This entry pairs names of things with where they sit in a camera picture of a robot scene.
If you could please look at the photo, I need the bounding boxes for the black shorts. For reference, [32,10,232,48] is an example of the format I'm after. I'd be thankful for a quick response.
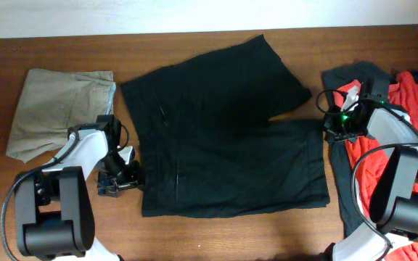
[120,36,329,218]

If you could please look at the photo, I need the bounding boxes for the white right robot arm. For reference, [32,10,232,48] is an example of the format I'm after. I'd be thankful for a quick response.
[324,78,418,261]

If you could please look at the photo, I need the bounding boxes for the folded khaki shorts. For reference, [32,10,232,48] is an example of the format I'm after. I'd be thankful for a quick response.
[6,68,116,162]

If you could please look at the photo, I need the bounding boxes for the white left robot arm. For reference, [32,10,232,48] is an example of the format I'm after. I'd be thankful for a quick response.
[7,115,145,260]

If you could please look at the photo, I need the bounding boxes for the black garment under red shirt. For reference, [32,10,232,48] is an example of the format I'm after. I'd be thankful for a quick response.
[321,61,418,237]

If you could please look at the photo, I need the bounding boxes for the red t-shirt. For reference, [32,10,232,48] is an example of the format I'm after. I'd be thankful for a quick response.
[333,72,418,260]

